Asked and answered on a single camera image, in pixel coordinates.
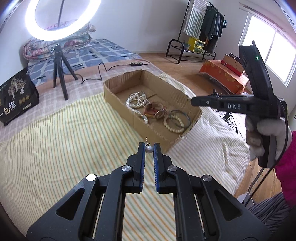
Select white ring light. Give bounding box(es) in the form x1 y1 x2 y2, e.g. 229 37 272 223
24 1 101 41

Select pink sleeved forearm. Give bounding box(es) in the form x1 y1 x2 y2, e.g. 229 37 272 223
275 131 296 208

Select brown cardboard box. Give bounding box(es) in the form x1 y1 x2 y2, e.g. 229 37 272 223
103 70 202 152

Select folded floral quilt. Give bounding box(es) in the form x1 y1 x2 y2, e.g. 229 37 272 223
23 22 96 61

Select dark hanging clothes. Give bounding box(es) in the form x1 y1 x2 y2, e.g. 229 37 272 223
199 5 227 54

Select blue patterned bed sheet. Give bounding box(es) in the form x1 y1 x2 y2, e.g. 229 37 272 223
28 39 140 86

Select cream bead bracelet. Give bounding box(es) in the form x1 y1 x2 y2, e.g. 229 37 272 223
164 114 186 134

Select orange covered low table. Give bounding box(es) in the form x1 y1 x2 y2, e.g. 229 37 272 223
199 59 249 94

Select yellow crate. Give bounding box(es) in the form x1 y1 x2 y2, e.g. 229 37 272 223
188 37 205 53

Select black ring light cable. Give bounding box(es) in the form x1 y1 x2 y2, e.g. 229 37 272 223
77 62 132 84

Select black snack bag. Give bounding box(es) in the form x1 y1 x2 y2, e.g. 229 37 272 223
1 68 39 126

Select black inline remote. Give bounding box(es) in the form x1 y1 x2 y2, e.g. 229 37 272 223
129 62 147 67

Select brown wooden bangle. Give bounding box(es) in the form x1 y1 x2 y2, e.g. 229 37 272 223
154 106 168 120

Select cardboard box on table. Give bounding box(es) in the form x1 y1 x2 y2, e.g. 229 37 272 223
221 53 244 76

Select thick white braided necklace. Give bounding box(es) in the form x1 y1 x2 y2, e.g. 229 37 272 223
125 91 149 124

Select checked beige blanket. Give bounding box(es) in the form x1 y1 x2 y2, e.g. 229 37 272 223
1 60 161 142

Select striped hanging cloth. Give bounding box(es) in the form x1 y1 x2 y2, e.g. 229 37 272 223
182 0 208 38

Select white gloved right hand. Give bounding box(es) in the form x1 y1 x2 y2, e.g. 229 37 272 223
245 116 286 161

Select silver pearl earring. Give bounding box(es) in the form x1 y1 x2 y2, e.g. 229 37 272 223
145 138 154 154

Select black clothes rack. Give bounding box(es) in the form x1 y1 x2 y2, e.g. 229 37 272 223
166 1 227 64

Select thin blue bangle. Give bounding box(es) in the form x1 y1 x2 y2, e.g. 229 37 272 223
169 109 192 128

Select white framed window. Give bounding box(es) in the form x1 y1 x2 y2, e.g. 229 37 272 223
239 1 295 87

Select black tripod stand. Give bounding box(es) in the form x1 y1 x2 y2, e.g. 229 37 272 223
53 44 78 100

